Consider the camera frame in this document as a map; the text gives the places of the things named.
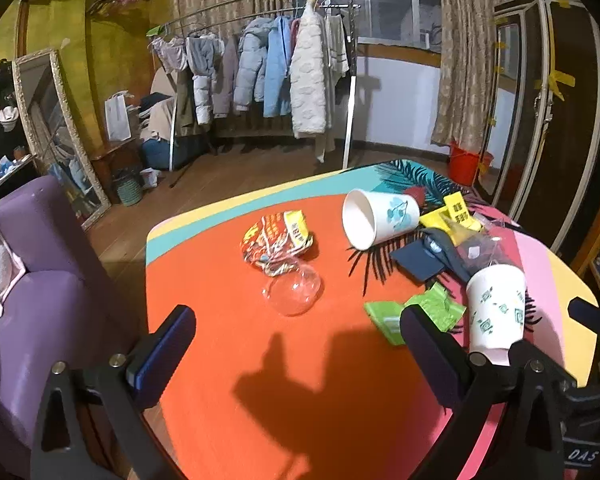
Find pale pink top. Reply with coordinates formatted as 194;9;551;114
152;37;188;73

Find taupe coat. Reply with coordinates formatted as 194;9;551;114
211;40;239;118

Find green woven basket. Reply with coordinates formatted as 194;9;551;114
112;170;143;207

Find orange snack wrapper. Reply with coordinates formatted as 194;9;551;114
239;210;315;278

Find colourful leaf print tablecloth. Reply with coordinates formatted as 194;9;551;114
145;159;599;480

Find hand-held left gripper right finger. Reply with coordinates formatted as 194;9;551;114
400;304;566;480

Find grey hoodie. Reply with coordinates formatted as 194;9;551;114
186;35;225;77

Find window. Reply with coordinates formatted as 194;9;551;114
290;0;443;56

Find white paper bag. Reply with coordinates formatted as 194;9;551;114
105;91;132;142

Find white cup blue berry print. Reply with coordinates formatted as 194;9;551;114
341;188;421;252

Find green snack packet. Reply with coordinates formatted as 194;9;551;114
404;282;467;333
363;301;411;347

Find red plastic bucket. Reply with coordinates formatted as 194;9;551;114
448;141;494;187

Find ornate framed mirror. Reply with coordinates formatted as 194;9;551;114
12;49;112;231

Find white puffer jacket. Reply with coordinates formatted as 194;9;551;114
192;74;215;126

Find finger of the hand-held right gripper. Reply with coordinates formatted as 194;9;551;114
567;297;600;333

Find white cup green print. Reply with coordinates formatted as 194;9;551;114
465;265;527;366

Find pink artificial flowers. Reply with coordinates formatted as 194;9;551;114
87;0;141;16

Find purple sofa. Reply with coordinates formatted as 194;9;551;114
0;175;146;480

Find grey-blue puffer jacket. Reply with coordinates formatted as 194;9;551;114
232;17;273;112

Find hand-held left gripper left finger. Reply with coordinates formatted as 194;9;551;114
30;304;197;480

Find light blue jacket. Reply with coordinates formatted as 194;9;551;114
264;15;295;118

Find beige striped cardigan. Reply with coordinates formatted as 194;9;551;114
322;14;351;163

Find metal clothes rack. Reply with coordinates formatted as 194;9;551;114
152;0;363;171

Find white fleece jacket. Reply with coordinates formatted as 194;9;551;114
288;2;328;138

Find pile of clothes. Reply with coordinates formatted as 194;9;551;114
139;92;216;171

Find dark brown wardrobe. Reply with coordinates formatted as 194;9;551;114
472;0;600;266

